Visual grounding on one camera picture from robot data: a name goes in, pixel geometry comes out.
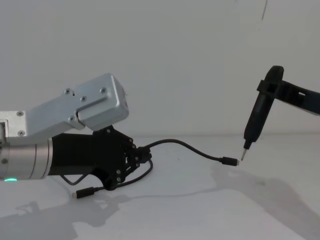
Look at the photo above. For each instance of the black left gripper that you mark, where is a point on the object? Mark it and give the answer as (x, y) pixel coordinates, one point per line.
(82, 152)

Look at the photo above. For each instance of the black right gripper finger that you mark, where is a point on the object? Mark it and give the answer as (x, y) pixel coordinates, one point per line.
(290, 93)

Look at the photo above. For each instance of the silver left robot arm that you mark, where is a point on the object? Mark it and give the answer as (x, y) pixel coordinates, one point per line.
(100, 100)

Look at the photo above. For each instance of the black electric screwdriver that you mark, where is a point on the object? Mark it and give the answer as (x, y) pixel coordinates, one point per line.
(260, 112)

